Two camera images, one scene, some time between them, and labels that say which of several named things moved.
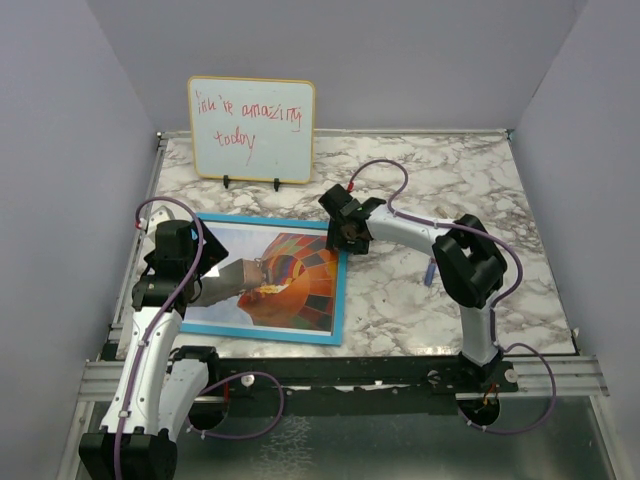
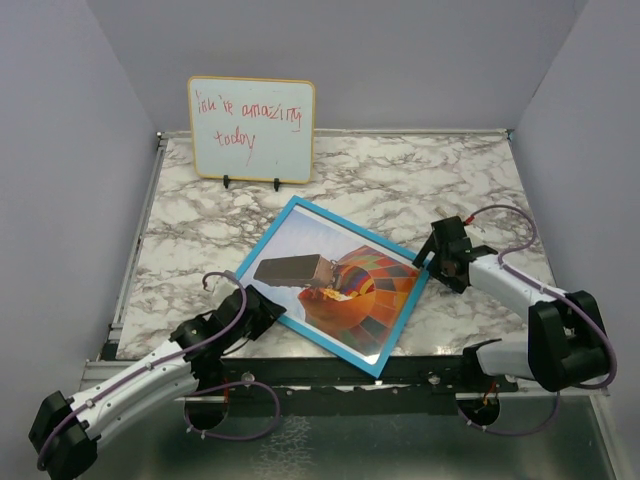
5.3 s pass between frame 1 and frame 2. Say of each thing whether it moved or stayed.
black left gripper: moved
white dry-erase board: stayed
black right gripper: moved
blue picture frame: moved
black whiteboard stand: stayed
